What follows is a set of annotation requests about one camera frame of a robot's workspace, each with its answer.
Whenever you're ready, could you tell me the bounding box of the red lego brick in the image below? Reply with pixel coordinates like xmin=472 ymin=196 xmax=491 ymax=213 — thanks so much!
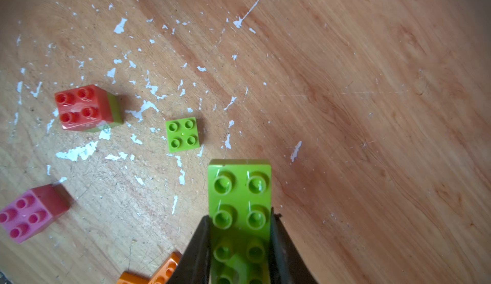
xmin=54 ymin=84 xmax=116 ymax=132

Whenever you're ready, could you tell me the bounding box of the long green lego brick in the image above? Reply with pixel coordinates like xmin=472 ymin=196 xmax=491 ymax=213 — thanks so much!
xmin=208 ymin=159 xmax=272 ymax=283

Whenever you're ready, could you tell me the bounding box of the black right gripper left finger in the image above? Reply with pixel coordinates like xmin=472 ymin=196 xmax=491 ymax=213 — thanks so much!
xmin=168 ymin=216 xmax=210 ymax=284

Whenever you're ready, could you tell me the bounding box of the long orange lego brick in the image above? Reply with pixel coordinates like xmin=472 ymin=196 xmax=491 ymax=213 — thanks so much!
xmin=116 ymin=252 xmax=182 ymax=284

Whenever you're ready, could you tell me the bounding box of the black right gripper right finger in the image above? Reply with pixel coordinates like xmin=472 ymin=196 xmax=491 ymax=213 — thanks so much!
xmin=268 ymin=208 xmax=318 ymax=284

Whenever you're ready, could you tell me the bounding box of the small green lego brick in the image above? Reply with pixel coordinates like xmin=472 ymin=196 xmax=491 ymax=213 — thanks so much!
xmin=166 ymin=117 xmax=200 ymax=153
xmin=86 ymin=92 xmax=124 ymax=133

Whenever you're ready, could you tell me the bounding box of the pink lego brick right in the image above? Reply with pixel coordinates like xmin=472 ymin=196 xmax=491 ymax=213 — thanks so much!
xmin=1 ymin=184 xmax=69 ymax=244

